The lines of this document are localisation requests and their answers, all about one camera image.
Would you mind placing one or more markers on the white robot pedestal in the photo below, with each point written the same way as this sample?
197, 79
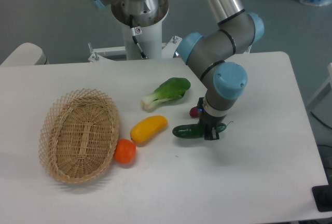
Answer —
141, 30

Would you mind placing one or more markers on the white side furniture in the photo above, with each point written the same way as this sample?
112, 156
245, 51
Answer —
321, 92

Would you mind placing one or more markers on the black device at edge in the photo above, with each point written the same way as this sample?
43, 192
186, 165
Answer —
322, 197

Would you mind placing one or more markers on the white chair back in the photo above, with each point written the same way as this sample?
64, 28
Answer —
27, 54

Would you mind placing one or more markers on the purple sweet potato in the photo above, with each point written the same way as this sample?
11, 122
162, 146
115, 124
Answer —
193, 112

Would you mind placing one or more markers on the orange bell pepper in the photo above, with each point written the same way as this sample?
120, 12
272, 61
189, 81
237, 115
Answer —
125, 151

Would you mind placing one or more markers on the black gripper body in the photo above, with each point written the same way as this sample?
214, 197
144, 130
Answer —
212, 117

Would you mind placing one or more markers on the yellow mango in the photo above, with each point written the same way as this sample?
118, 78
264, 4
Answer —
148, 128

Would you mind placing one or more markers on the woven wicker basket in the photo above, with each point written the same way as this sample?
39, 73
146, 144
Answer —
79, 136

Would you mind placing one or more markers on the green cucumber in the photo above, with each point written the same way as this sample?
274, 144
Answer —
191, 131

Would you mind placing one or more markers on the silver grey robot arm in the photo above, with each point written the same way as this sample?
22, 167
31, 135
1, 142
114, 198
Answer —
207, 57

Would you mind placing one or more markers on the green bok choy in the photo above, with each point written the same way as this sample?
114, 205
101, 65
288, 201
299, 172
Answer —
172, 89

